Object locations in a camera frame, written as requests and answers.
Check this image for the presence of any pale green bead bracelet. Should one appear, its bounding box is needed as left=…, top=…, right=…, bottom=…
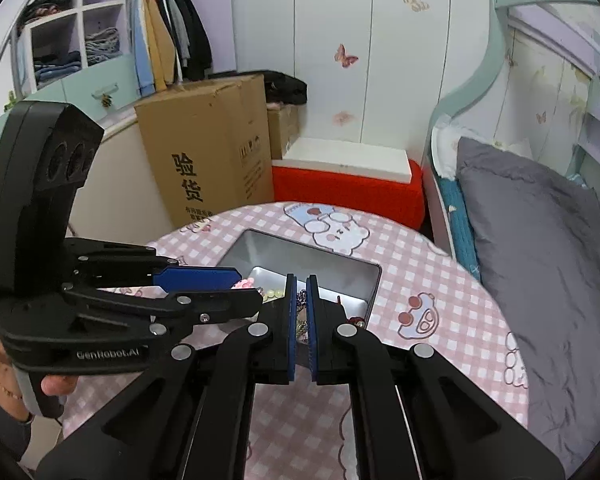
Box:
left=232, top=275, right=287, bottom=304

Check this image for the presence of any person left hand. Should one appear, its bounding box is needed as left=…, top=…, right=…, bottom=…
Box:
left=0, top=341, right=78, bottom=422

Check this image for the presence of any mint drawer cabinet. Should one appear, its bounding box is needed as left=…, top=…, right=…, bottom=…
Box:
left=24, top=55, right=140, bottom=122

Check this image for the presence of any grey metal tin box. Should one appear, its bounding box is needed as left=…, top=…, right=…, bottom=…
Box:
left=218, top=229, right=381, bottom=320

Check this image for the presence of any pink checkered tablecloth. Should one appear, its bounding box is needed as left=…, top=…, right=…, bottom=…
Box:
left=61, top=201, right=531, bottom=480

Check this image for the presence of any purple wardrobe shelf unit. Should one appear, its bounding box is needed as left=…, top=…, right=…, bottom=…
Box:
left=5, top=0, right=236, bottom=99

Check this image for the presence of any large cardboard box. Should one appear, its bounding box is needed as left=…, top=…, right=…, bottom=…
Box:
left=135, top=75, right=274, bottom=228

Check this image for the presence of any hanging clothes row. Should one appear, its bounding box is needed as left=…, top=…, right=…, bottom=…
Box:
left=126, top=0, right=212, bottom=96

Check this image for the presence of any red stool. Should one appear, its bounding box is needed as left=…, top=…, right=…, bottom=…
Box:
left=272, top=159, right=426, bottom=231

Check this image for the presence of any teal blanket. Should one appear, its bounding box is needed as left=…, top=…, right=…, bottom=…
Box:
left=438, top=178, right=481, bottom=282

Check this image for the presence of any small cardboard box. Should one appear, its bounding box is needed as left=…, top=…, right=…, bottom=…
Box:
left=268, top=105, right=300, bottom=159

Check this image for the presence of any white foam board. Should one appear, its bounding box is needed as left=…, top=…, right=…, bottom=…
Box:
left=273, top=136, right=412, bottom=184

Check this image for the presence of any black bag on box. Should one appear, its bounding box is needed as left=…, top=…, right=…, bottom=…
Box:
left=208, top=70, right=308, bottom=105

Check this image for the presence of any grey quilt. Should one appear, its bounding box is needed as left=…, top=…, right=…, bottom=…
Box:
left=456, top=138, right=600, bottom=478

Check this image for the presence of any white pillow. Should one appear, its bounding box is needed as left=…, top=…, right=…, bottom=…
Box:
left=431, top=114, right=532, bottom=181

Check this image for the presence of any mint bunk bed frame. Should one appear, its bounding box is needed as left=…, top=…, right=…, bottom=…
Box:
left=421, top=0, right=600, bottom=241

